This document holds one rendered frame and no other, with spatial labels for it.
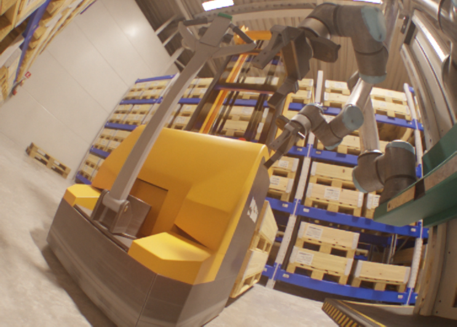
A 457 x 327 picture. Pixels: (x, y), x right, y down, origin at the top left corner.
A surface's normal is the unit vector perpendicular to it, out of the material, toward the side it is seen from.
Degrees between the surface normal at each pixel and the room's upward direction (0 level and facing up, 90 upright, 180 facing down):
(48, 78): 90
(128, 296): 90
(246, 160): 74
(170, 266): 90
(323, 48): 155
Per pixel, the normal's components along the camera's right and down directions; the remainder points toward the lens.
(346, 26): -0.72, 0.67
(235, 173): -0.15, -0.70
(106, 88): 0.88, 0.16
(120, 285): -0.26, -0.48
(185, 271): 0.45, -0.20
